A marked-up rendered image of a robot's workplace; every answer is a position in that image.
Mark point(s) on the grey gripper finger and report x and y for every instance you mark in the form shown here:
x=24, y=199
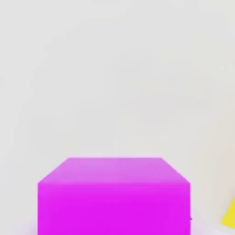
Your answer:
x=193, y=227

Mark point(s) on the small magenta cube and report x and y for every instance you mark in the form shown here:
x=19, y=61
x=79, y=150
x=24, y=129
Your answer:
x=113, y=205

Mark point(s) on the small yellow cube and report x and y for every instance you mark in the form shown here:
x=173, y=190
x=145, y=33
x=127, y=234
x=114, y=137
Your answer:
x=229, y=218

